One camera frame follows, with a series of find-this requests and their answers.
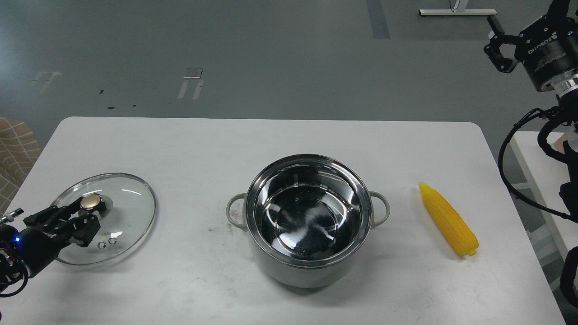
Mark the glass pot lid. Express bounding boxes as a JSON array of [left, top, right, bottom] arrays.
[[51, 173, 157, 265]]

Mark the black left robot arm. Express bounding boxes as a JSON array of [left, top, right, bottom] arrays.
[[0, 197, 110, 298]]

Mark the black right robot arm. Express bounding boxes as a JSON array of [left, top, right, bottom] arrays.
[[484, 0, 578, 306]]

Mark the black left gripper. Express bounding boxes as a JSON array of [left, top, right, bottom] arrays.
[[14, 198, 101, 276]]

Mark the stainless steel cooking pot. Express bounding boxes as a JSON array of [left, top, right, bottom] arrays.
[[225, 153, 392, 288]]

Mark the yellow corn cob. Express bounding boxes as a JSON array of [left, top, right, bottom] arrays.
[[419, 182, 479, 256]]

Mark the white table leg base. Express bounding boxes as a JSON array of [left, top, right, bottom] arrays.
[[418, 0, 497, 17]]

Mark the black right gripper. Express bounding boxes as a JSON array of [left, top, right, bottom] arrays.
[[484, 0, 578, 92]]

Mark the beige checkered chair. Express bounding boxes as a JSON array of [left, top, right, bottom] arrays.
[[0, 117, 42, 213]]

